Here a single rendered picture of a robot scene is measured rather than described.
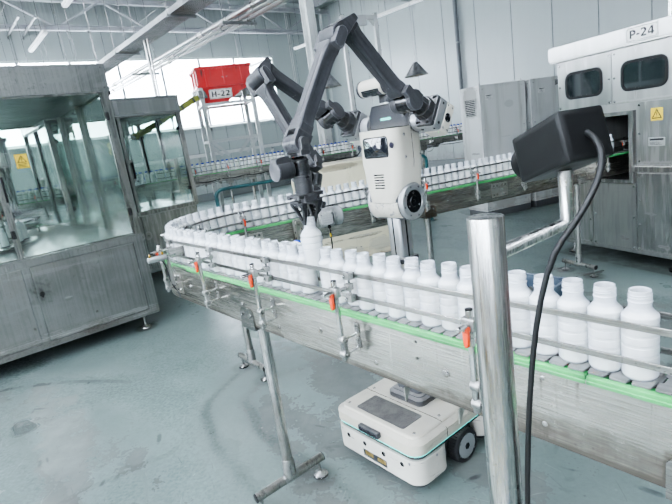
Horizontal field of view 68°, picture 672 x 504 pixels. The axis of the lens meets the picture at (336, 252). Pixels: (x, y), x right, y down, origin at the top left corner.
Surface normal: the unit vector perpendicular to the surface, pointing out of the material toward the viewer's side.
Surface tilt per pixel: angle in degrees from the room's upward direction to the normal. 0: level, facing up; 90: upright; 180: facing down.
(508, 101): 90
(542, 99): 90
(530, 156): 90
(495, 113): 90
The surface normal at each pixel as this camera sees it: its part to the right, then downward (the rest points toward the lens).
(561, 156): -0.96, 0.19
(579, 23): -0.76, 0.26
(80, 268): 0.64, 0.09
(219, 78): 0.37, 0.15
